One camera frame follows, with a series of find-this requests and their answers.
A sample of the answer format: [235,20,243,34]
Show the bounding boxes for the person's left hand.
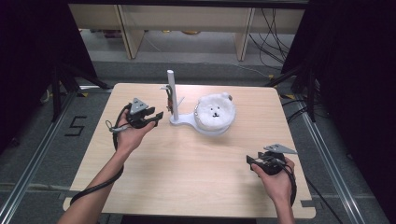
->
[115,110,157,154]

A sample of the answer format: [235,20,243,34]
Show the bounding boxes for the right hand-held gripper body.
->
[255,143,299,176]

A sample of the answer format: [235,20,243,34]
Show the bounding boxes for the aluminium floor rail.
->
[292,94,370,224]
[0,88,80,224]

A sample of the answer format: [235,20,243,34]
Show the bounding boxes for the person's right hand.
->
[250,157,297,203]

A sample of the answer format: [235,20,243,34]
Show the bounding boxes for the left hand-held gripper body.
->
[125,97,156,130]

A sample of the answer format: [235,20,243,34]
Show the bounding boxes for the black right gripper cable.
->
[274,158,298,208]

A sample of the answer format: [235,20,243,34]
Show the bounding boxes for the black curtain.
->
[280,0,396,224]
[0,0,98,155]

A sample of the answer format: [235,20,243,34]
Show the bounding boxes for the white stand with pole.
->
[160,69,234,137]

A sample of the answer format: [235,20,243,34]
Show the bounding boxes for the white floor cable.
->
[233,63,274,78]

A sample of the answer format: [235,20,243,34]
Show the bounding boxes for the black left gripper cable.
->
[69,103,133,207]

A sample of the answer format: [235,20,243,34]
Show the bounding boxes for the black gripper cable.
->
[69,103,133,207]
[274,158,298,208]

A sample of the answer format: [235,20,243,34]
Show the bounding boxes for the wooden shelf unit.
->
[68,3,306,62]

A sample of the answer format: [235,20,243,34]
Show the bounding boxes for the black floor cable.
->
[303,175,345,224]

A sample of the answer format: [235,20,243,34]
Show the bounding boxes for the grey cable plug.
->
[105,119,129,134]

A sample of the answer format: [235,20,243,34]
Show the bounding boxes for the black metal stand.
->
[50,63,112,123]
[264,63,319,123]

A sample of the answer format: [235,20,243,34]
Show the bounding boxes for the white plush bear pouch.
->
[194,91,236,132]

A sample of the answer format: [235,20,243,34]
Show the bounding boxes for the bundle of black cables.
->
[247,7,296,70]

